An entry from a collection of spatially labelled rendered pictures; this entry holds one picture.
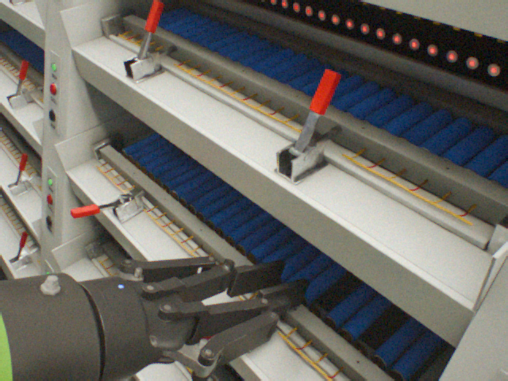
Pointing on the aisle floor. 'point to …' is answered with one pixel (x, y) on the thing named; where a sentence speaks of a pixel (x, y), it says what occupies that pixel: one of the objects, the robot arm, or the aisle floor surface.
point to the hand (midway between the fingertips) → (269, 287)
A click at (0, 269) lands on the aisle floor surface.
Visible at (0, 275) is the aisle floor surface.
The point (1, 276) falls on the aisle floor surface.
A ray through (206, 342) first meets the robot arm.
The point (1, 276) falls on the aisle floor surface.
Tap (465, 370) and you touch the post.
